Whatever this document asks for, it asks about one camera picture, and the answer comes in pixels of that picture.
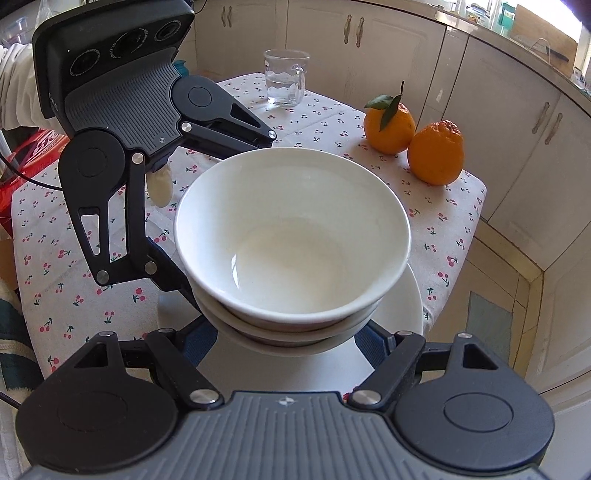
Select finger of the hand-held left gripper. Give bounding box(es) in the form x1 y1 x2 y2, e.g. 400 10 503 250
68 151 205 315
179 92 279 161

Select glass mug with water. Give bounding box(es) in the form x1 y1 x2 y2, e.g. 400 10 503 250
263 49 311 108

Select orange with leaf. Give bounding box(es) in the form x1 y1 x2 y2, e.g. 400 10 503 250
363 82 417 156

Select white floral plate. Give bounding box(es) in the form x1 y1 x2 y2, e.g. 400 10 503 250
157 265 424 394

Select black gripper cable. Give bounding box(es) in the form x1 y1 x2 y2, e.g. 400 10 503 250
0 152 65 191

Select person's left hand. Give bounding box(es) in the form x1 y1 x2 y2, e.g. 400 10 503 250
147 164 176 209

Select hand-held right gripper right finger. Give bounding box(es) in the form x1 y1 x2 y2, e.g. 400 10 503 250
347 322 503 409

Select red printed box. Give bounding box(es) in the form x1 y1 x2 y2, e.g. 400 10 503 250
0 129 70 232

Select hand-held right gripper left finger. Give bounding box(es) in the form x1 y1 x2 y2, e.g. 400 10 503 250
76 318 225 409

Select dark green cloth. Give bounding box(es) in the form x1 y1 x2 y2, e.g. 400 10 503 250
0 277 46 394

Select beige kitchen countertop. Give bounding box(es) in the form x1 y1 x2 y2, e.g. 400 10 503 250
429 9 591 112

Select cherry print tablecloth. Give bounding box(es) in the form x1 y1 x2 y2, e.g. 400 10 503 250
10 73 486 384

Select wooden cutting board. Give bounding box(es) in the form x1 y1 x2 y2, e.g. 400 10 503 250
512 4 579 66

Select bumpy orange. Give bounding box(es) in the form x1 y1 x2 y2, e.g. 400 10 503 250
407 119 464 186

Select white pink floral bowl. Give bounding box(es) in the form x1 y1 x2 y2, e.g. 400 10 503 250
193 277 385 345
217 318 370 357
174 148 411 328

